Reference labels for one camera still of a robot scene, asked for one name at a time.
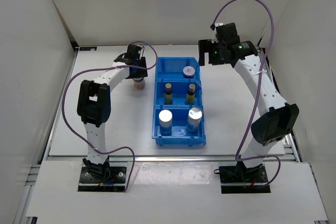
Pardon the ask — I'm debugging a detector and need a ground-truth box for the yellow small bottle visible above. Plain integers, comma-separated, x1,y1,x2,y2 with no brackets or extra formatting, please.
164,83,173,105
185,84,196,105

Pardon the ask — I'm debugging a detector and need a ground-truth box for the silver-lid shaker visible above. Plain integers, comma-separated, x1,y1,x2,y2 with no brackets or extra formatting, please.
186,107,203,132
159,110,173,135

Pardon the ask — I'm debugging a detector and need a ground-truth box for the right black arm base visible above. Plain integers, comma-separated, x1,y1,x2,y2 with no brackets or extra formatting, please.
214,165,271,194

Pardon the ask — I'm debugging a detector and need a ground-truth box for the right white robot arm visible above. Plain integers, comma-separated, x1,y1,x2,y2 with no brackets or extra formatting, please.
198,23,299,182

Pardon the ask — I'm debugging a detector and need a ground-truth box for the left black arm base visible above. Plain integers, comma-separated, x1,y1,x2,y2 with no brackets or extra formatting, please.
77,165,128,193

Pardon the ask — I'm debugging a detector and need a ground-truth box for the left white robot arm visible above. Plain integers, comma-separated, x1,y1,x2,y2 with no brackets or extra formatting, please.
77,45,148,183

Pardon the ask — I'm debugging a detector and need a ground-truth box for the blue three-compartment bin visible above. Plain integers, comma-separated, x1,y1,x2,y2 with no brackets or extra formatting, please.
152,57,206,146

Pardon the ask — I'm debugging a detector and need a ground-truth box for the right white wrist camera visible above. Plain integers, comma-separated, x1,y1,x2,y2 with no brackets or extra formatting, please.
210,23,224,31

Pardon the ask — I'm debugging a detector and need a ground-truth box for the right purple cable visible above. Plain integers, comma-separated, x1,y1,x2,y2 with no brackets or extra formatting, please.
212,0,281,188

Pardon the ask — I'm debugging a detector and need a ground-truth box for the aluminium front rail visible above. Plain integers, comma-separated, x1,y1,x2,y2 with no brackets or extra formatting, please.
28,155,300,175

